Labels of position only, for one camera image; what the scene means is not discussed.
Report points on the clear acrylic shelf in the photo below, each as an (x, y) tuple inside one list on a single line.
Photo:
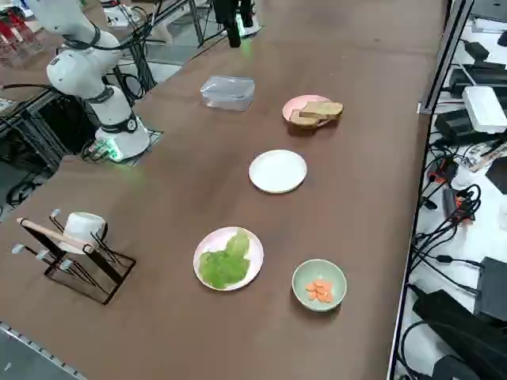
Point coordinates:
[(27, 51)]

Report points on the long black device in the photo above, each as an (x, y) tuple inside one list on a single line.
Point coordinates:
[(479, 79)]

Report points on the white cup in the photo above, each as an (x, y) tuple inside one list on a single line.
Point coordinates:
[(81, 227)]

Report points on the black orange connector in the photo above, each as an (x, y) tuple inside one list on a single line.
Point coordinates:
[(443, 172)]

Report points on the aluminium frame post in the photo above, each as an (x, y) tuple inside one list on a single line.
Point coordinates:
[(445, 55)]

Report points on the black power adapter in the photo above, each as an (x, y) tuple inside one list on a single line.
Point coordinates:
[(451, 126)]

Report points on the black metal frame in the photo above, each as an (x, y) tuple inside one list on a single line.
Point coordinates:
[(59, 118)]

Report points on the aluminium rail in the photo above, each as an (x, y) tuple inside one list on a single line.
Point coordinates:
[(24, 340)]

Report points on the white round plate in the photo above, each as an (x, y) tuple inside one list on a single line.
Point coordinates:
[(277, 171)]

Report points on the black bag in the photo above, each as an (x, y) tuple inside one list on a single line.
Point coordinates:
[(455, 328)]

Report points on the green lettuce leaf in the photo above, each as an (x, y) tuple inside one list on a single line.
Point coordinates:
[(223, 263)]

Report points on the pink round plate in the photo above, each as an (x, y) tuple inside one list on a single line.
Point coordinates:
[(255, 253), (291, 107)]

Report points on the pale green bowl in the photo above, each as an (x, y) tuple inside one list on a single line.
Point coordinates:
[(305, 273)]

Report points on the clear plastic lidded box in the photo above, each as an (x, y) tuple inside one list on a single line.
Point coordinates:
[(227, 93)]

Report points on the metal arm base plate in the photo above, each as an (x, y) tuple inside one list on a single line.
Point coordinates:
[(154, 136)]

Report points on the black flat box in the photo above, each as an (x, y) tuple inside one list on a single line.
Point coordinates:
[(493, 289)]

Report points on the small black adapter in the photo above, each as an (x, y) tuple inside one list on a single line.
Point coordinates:
[(475, 49)]

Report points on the colourful printed packet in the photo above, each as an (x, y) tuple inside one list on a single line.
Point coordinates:
[(485, 154)]

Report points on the black adapter with orange plug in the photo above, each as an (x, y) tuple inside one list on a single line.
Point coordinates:
[(451, 204)]

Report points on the red packet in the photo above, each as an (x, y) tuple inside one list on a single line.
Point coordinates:
[(6, 27)]

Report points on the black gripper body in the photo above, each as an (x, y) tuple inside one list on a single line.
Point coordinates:
[(233, 6)]

